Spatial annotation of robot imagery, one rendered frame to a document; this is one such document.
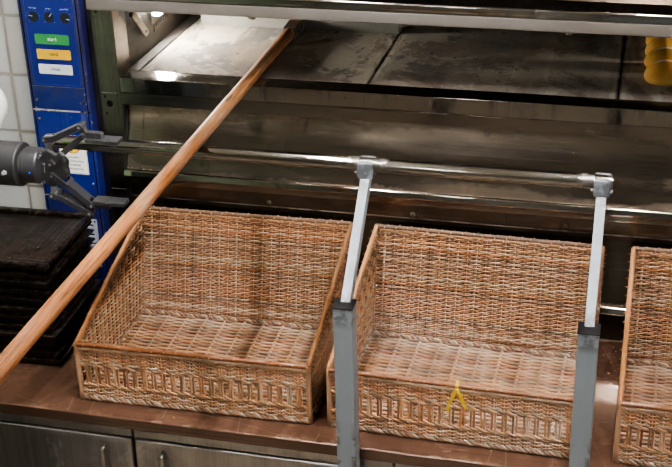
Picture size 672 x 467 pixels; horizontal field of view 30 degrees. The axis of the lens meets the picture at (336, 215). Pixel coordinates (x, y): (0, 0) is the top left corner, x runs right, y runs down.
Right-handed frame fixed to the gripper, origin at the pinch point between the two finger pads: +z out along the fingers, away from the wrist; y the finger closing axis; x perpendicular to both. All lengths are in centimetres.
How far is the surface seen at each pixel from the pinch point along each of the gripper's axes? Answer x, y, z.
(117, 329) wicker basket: -28, 56, -18
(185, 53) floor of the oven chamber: -75, 1, -13
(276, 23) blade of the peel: -100, 0, 4
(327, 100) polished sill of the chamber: -55, 4, 29
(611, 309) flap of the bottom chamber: -51, 50, 99
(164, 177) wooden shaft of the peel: 3.5, -1.3, 11.3
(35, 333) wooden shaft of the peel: 61, -1, 12
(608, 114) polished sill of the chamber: -55, 3, 94
